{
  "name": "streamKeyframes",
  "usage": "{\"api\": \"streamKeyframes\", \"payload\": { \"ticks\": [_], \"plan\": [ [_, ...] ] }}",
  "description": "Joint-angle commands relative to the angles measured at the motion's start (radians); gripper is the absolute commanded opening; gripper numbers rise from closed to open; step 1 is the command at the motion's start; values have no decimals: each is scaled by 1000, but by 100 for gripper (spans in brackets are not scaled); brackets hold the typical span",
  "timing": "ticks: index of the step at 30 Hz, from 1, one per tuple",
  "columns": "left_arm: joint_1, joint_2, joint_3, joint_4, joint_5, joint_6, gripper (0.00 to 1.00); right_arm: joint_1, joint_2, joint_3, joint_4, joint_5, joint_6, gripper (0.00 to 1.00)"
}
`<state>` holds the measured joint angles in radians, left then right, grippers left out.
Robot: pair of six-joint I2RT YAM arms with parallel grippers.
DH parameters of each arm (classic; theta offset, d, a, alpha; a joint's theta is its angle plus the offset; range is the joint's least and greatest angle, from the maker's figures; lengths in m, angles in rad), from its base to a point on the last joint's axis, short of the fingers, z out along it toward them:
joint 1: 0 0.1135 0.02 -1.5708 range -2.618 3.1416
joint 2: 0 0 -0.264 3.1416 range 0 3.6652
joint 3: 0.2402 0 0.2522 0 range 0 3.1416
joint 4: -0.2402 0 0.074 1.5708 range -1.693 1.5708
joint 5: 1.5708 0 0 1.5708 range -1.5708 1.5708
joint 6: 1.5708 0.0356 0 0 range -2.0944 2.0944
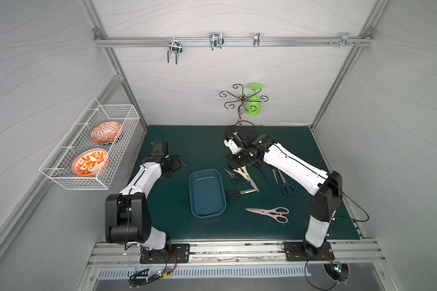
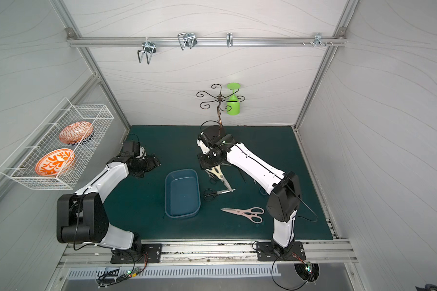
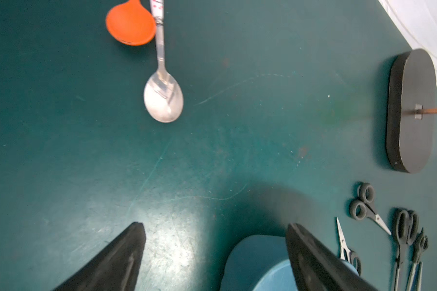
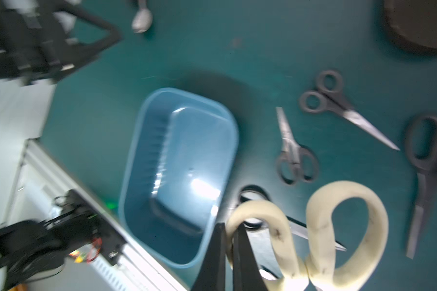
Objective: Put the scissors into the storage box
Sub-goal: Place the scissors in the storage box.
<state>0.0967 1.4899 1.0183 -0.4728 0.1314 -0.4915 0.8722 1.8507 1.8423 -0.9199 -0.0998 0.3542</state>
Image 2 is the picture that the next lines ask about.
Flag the cream handled scissors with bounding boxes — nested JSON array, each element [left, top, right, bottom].
[[205, 165, 234, 192]]

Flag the pink handled scissors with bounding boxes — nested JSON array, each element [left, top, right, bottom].
[[221, 207, 265, 224]]

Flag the small black scissors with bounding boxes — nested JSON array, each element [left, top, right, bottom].
[[209, 174, 219, 184]]

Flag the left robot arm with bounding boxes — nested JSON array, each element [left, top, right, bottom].
[[57, 155, 160, 252]]

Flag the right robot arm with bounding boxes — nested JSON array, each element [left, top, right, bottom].
[[197, 135, 302, 251]]

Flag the blue storage box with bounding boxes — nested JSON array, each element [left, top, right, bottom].
[[165, 169, 201, 219]]

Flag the green cup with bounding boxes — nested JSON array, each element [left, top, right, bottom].
[[226, 82, 241, 116]]

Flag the copper hook stand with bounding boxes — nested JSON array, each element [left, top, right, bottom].
[[196, 84, 245, 140]]

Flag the orange patterned bowl rear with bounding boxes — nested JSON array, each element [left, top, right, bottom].
[[59, 121, 94, 146]]

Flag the orange patterned bowl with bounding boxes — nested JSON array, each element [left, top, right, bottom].
[[59, 121, 94, 146], [35, 148, 76, 177]]

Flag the orange patterned bowl front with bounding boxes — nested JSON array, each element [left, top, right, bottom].
[[35, 148, 76, 177]]

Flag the round fan with led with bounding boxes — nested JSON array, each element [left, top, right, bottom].
[[294, 262, 320, 283]]

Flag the metal hook right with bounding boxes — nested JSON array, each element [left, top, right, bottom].
[[301, 33, 334, 47]]

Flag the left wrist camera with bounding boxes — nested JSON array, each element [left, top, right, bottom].
[[120, 141, 142, 158]]

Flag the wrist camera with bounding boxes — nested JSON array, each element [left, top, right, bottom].
[[120, 141, 142, 158], [197, 132, 213, 155]]

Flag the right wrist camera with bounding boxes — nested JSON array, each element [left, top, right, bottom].
[[197, 132, 213, 155]]

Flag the white wire basket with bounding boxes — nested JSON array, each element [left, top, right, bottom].
[[0, 98, 114, 190]]

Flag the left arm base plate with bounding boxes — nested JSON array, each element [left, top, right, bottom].
[[110, 244, 163, 264]]

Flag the white vented cable duct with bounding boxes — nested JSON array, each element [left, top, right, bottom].
[[67, 264, 281, 280]]

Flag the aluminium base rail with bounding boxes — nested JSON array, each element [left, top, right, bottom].
[[58, 239, 358, 267]]

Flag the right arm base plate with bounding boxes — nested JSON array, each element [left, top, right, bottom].
[[252, 241, 307, 262]]

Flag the double wire hook left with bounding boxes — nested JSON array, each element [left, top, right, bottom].
[[137, 38, 157, 64]]

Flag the aluminium top rail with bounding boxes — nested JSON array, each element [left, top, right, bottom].
[[68, 35, 348, 49]]

